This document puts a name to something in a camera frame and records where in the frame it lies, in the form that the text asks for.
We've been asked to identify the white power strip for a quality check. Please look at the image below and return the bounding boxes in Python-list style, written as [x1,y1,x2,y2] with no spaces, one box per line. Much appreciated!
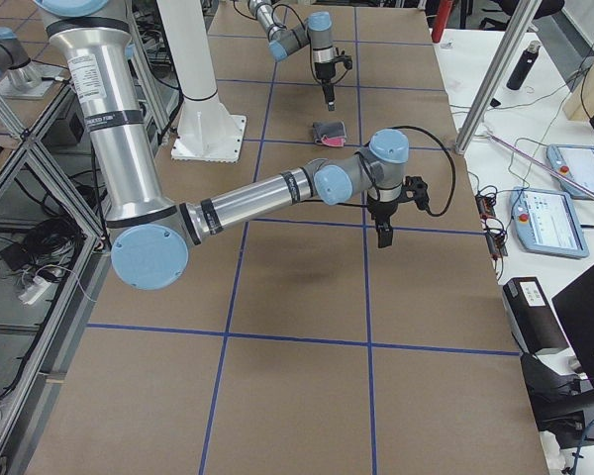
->
[18,276,51,306]

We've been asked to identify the neighbour robot base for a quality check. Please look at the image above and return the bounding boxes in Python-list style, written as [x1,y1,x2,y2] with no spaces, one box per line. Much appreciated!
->
[0,27,52,100]

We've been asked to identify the aluminium frame post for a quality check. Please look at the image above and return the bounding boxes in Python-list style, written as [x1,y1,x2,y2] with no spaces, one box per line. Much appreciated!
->
[454,0,542,154]

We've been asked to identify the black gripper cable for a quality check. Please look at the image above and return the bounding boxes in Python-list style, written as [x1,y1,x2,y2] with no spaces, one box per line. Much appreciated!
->
[269,3,311,36]
[390,125,457,217]

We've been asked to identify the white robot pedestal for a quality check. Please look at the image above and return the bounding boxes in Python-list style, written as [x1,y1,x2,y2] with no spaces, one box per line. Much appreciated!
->
[157,0,247,162]

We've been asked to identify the black water bottle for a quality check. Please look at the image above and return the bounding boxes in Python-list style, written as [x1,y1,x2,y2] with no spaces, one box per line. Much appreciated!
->
[506,41,542,91]

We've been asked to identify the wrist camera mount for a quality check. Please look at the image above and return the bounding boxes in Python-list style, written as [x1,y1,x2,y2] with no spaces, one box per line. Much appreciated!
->
[334,48,353,70]
[398,176,430,212]

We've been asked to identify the wooden board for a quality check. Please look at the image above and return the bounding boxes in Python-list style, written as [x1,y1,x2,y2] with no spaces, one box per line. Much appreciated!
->
[563,63,594,122]

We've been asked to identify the near teach pendant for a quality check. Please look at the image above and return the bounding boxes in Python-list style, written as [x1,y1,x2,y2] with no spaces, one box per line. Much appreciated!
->
[510,187,589,259]

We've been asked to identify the black box with label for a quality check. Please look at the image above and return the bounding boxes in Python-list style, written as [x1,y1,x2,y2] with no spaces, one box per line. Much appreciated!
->
[502,276,569,356]

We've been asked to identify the far teach pendant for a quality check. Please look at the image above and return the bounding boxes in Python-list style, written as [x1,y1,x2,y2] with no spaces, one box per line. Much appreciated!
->
[546,144,594,193]

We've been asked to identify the teach pendant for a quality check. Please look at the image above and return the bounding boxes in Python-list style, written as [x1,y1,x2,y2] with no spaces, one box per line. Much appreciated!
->
[546,144,594,193]
[510,187,589,259]

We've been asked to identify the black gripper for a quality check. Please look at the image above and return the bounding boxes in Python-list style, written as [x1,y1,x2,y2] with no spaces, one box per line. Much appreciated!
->
[367,197,397,248]
[313,61,337,111]

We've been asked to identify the pink towel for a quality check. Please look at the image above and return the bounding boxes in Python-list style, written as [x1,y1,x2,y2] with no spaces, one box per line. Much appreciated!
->
[312,121,347,147]

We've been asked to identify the small circuit board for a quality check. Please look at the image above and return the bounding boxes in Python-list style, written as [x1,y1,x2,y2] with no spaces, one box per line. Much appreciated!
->
[475,194,496,220]

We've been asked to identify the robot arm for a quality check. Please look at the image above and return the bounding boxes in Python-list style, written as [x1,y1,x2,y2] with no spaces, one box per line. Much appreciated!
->
[38,1,409,290]
[232,1,352,111]

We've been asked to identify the grabber stick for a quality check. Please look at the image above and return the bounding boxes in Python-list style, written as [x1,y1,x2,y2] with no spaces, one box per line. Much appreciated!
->
[479,129,594,209]

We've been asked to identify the grey control box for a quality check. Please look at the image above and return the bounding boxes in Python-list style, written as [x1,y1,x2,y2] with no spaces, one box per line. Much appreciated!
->
[50,113,84,145]

